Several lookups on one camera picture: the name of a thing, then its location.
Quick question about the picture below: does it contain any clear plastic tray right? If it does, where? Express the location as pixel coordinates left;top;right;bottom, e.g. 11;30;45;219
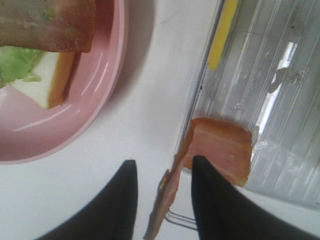
163;0;320;226

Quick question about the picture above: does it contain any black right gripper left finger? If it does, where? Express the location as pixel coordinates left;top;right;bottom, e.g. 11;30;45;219
39;160;138;240

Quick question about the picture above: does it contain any yellow cheese slice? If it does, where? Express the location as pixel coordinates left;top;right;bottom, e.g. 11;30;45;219
208;0;239;71

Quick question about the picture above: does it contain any bread slice from tray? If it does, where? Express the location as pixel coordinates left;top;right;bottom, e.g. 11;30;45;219
2;51;76;109

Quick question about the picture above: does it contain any pink round plate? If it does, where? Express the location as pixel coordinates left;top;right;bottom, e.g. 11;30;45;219
0;0;129;164

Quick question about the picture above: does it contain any green lettuce leaf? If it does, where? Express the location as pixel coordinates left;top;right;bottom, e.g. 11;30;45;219
0;46;45;88

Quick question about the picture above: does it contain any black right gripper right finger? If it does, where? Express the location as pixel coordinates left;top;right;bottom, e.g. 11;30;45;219
191;155;317;240

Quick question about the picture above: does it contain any brown bacon strip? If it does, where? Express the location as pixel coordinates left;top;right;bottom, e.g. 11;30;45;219
0;0;96;53

